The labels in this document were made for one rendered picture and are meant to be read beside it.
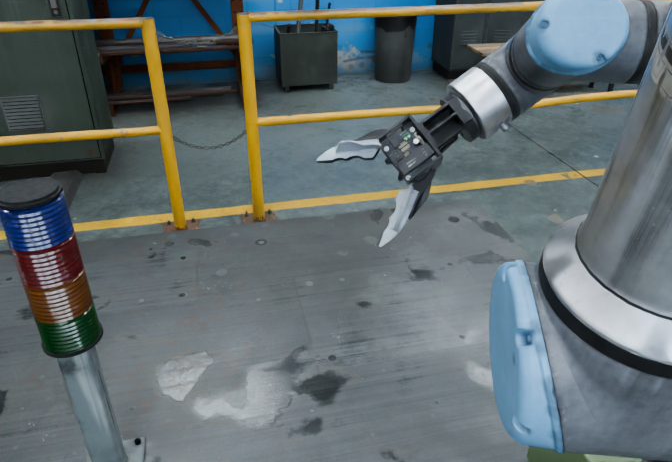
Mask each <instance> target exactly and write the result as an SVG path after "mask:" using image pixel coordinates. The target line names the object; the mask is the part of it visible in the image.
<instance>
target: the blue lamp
mask: <svg viewBox="0 0 672 462"><path fill-rule="evenodd" d="M0 221H1V223H2V226H3V228H4V232H5V235H6V237H7V241H8V244H9V246H10V247H11V248H13V249H15V250H18V251H39V250H44V249H48V248H51V247H54V246H56V245H58V244H60V243H62V242H64V241H65V240H66V239H68V238H69V237H70V236H71V235H72V233H73V231H74V227H73V223H72V221H71V217H70V213H69V209H68V205H67V201H66V199H65V194H64V190H62V192H61V194H60V195H59V196H58V197H57V198H56V199H54V200H53V201H51V202H49V203H47V204H45V205H42V206H39V207H36V208H31V209H26V210H8V209H4V208H1V207H0Z"/></svg>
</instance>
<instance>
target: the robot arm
mask: <svg viewBox="0 0 672 462"><path fill-rule="evenodd" d="M574 81H576V82H594V83H612V84H623V83H626V84H638V85H639V88H638V90H637V93H636V95H635V98H634V100H633V103H632V105H631V108H630V110H629V113H628V115H627V118H626V120H625V123H624V125H623V128H622V130H621V133H620V135H619V137H618V140H617V142H616V145H615V147H614V150H613V152H612V155H611V157H610V160H609V162H608V165H607V167H606V170H605V172H604V175H603V177H602V180H601V182H600V185H599V187H598V190H597V192H596V195H595V197H594V200H593V202H592V205H591V207H590V209H589V212H588V214H584V215H581V216H577V217H574V218H572V219H570V220H567V221H565V222H564V223H562V224H561V225H560V226H558V227H557V228H556V229H555V230H554V231H553V232H552V234H551V235H550V237H549V238H548V240H547V242H546V244H545V247H544V250H543V253H542V255H541V258H540V261H539V263H533V262H523V260H516V261H515V262H506V263H503V264H502V265H501V266H500V267H499V268H498V270H497V271H496V274H495V277H494V280H493V285H492V296H491V299H490V313H489V344H490V361H491V371H492V380H493V387H494V393H495V399H496V403H497V408H498V412H499V415H500V418H501V421H502V424H503V426H504V428H505V430H506V431H507V433H508V434H509V435H510V437H511V438H512V439H513V440H515V441H516V442H518V443H520V444H522V445H527V446H533V447H539V448H545V449H550V450H554V451H556V452H557V453H560V454H561V453H564V452H570V453H581V454H592V455H603V456H615V457H626V458H637V459H642V462H672V1H664V0H545V1H544V2H543V3H542V4H541V5H540V6H539V7H538V8H537V9H536V10H535V11H534V13H533V14H532V16H531V18H530V19H529V20H528V21H527V22H526V23H525V24H524V25H523V26H522V27H521V28H520V29H519V31H518V32H517V33H516V34H515V35H514V36H513V37H512V38H511V39H510V40H509V41H507V42H506V43H505V44H503V45H502V46H501V47H499V48H498V49H497V50H495V51H494V52H493V53H491V54H490V55H489V56H487V57H486V58H485V59H483V60H482V61H480V62H479V63H478V64H477V65H475V66H474V67H472V68H471V69H469V70H468V71H467V72H465V73H464V74H462V75H461V76H460V77H458V78H457V79H456V80H454V81H453V82H452V83H450V84H449V85H448V86H447V89H446V93H447V96H445V97H444V98H442V99H441V100H440V105H441V107H440V108H438V109H437V110H436V111H434V112H433V113H432V114H430V115H429V116H428V117H426V118H425V119H424V120H422V121H421V122H419V123H418V122H416V120H415V119H414V118H413V116H412V115H411V114H409V115H407V116H406V117H404V118H403V119H402V120H400V121H399V122H398V123H396V124H395V125H394V126H392V127H391V128H390V129H378V130H374V131H371V132H369V133H367V134H365V135H364V136H362V137H360V138H358V139H355V140H346V141H341V142H339V144H338V145H337V146H335V147H333V148H331V149H329V150H327V151H326V152H324V153H323V154H322V155H321V156H319V157H318V158H317V163H333V162H335V161H339V160H344V161H349V160H351V159H353V158H361V159H363V160H374V159H375V157H376V156H377V154H378V153H379V151H380V149H382V152H383V153H384V154H385V156H386V157H388V158H387V159H385V163H386V164H393V166H394V167H395V168H396V170H397V171H398V172H399V175H398V180H399V181H400V182H401V181H402V180H404V181H405V182H406V184H407V185H409V184H410V183H413V185H410V187H409V189H406V190H402V191H399V192H398V193H397V196H396V199H395V204H396V208H395V211H394V213H393V214H392V215H391V216H390V217H389V224H388V226H387V227H386V229H385V230H384V231H383V233H382V235H381V238H380V241H379V243H378V246H380V247H382V246H383V245H385V244H386V243H388V242H389V241H391V240H392V239H393V238H394V237H395V236H396V235H397V234H398V233H399V232H400V231H401V230H402V228H403V227H404V226H405V225H406V224H407V223H408V222H409V220H410V219H411V218H412V217H413V216H414V215H415V214H416V212H417V211H418V210H419V209H420V208H421V207H422V205H423V204H424V203H425V201H426V200H427V198H428V196H429V193H430V189H431V182H432V179H433V177H434V175H435V170H436V168H437V167H439V166H440V165H442V160H443V155H442V153H443V152H444V151H445V150H447V149H448V148H449V147H450V146H451V145H452V144H453V143H454V142H455V141H456V140H457V139H458V136H457V135H458V134H460V135H461V136H462V137H463V138H464V139H465V140H466V141H468V142H472V141H474V140H475V139H476V138H478V137H479V138H481V139H488V138H489V137H490V136H492V135H493V134H494V133H496V132H497V131H498V130H499V128H501V130H502V131H504V132H505V131H507V130H508V129H509V126H508V125H507V124H508V123H510V122H511V121H513V120H514V119H516V118H517V117H518V116H520V115H521V114H523V113H524V112H525V111H527V110H528V109H529V108H531V107H532V106H533V105H535V104H536V103H538V102H539V101H540V100H542V99H543V98H544V97H546V96H547V95H549V94H550V93H552V92H553V91H555V90H557V89H559V88H561V87H562V86H564V85H566V84H568V83H570V82H574ZM401 123H402V124H401ZM400 124H401V125H400ZM397 126H398V127H397ZM396 127H397V128H396ZM394 128H395V129H394ZM400 128H401V130H398V129H400ZM393 129H394V130H393ZM392 130H393V131H392ZM397 130H398V131H397Z"/></svg>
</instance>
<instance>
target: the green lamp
mask: <svg viewBox="0 0 672 462"><path fill-rule="evenodd" d="M34 319H35V318H34ZM35 322H36V326H37V328H38V331H39V334H40V337H41V340H42V342H43V345H44V347H45V348H46V350H48V351H49V352H51V353H54V354H69V353H74V352H77V351H80V350H82V349H84V348H86V347H87V346H89V345H90V344H92V343H93V342H94V341H95V340H96V339H97V337H98V336H99V334H100V323H99V320H98V316H97V312H96V309H95V305H94V301H92V304H91V306H90V307H89V308H88V309H87V310H86V311H85V312H84V313H83V314H81V315H80V316H78V317H76V318H74V319H71V320H69V321H66V322H61V323H54V324H48V323H42V322H39V321H37V320H36V319H35Z"/></svg>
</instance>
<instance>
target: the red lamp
mask: <svg viewBox="0 0 672 462"><path fill-rule="evenodd" d="M9 247H10V246H9ZM10 249H11V252H12V256H13V258H14V261H15V264H16V266H17V270H18V273H19V275H20V278H21V282H22V283H23V285H25V286H27V287H29V288H34V289H47V288H53V287H57V286H60V285H63V284H65V283H67V282H69V281H71V280H72V279H74V278H75V277H77V276H78V275H79V274H80V273H81V271H82V270H83V267H84V264H83V260H82V258H81V254H80V250H79V246H78V242H77V238H76V234H75V231H73V233H72V235H71V236H70V237H69V238H68V239H66V240H65V241H64V242H62V243H60V244H58V245H56V246H54V247H51V248H48V249H44V250H39V251H18V250H15V249H13V248H11V247H10Z"/></svg>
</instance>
